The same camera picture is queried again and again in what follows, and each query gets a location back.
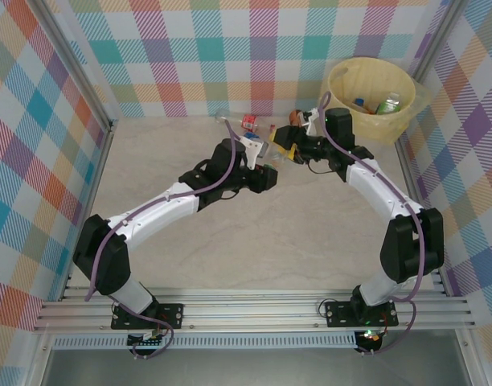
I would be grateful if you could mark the aluminium frame post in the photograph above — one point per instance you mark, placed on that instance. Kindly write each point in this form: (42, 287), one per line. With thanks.
(433, 40)
(80, 68)

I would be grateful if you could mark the yellow round bin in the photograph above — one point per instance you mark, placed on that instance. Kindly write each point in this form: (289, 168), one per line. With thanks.
(374, 72)

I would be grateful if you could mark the right aluminium frame post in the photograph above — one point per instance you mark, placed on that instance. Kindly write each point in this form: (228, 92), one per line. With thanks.
(433, 40)

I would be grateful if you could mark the aluminium side rail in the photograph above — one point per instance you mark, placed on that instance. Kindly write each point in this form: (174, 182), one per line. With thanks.
(439, 283)
(99, 169)

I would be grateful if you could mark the left aluminium side rail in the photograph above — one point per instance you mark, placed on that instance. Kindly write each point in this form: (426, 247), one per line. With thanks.
(99, 169)

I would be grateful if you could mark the brown swirl drink bottle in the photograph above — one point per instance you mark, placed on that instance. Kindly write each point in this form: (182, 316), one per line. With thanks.
(296, 116)

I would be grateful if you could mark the left aluminium frame post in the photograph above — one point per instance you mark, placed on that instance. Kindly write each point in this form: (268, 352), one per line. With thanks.
(80, 68)

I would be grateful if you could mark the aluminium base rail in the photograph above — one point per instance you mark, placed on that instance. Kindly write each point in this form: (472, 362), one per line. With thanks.
(250, 309)

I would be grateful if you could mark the clear bottle green cap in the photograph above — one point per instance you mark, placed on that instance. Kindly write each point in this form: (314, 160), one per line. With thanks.
(267, 165)

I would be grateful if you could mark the controller circuit board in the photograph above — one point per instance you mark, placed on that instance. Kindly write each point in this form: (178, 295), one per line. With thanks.
(370, 337)
(149, 337)

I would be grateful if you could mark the left black mount plate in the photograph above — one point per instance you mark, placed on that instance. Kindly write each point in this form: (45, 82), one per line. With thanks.
(173, 315)

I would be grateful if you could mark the left controller circuit board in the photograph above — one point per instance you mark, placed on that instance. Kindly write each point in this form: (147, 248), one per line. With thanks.
(149, 337)

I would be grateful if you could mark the small blue label bottle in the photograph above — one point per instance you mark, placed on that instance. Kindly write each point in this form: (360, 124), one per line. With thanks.
(252, 137)

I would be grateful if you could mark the right controller circuit board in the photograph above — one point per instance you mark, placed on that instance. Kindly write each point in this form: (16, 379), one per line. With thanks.
(370, 337)

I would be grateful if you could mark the yellow label plastic bottle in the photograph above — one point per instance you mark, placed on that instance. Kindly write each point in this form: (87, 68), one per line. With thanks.
(273, 137)

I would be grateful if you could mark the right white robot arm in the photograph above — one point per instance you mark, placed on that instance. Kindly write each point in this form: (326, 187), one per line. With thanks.
(378, 189)

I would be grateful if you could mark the right aluminium side rail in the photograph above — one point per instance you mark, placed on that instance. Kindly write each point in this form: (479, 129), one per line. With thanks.
(439, 283)

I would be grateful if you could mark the black mount plate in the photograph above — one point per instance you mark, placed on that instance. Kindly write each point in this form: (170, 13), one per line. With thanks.
(338, 313)
(173, 315)

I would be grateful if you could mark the right black mount plate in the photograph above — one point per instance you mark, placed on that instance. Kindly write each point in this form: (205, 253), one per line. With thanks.
(338, 313)

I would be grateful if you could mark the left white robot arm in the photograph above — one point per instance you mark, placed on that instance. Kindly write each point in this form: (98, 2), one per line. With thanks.
(157, 209)

